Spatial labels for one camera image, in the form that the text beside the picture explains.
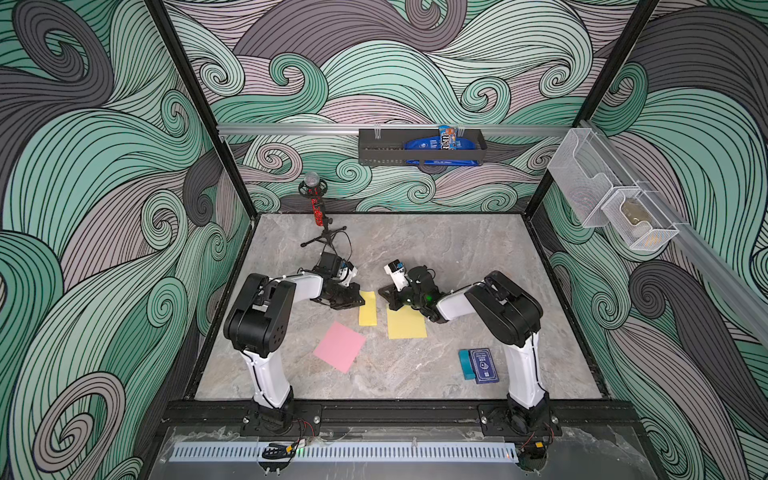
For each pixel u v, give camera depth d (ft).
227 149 3.33
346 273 2.83
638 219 2.15
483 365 2.65
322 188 3.21
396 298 2.88
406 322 2.95
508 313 1.79
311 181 3.11
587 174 2.55
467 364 2.73
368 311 3.07
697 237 1.96
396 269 2.88
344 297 2.79
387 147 3.12
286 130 6.03
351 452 2.29
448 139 2.95
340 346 2.83
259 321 1.61
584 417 2.44
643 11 2.29
